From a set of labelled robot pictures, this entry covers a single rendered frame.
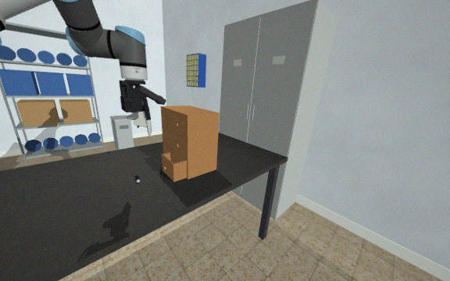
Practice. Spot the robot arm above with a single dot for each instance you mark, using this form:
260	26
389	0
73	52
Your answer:
86	36

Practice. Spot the tan wooden chest of drawers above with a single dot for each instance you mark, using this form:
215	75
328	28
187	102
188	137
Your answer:
202	138

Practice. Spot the brown wooden drawer front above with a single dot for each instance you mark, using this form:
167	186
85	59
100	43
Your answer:
180	124
168	118
167	136
167	149
174	166
180	144

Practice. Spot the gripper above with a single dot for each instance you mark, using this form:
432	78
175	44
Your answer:
131	97

